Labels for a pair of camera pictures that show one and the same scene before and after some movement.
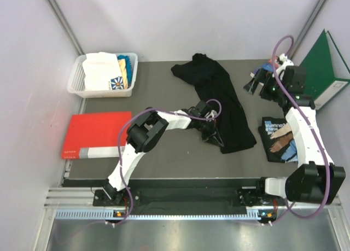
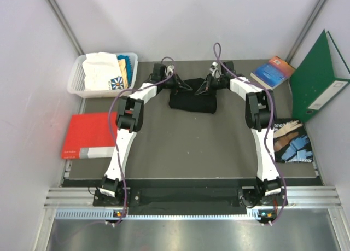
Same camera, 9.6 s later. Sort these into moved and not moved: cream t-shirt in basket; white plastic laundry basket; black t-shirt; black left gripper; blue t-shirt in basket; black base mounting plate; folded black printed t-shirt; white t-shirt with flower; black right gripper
Moved: black left gripper; black right gripper; black t-shirt
Not moved: folded black printed t-shirt; cream t-shirt in basket; white plastic laundry basket; white t-shirt with flower; blue t-shirt in basket; black base mounting plate
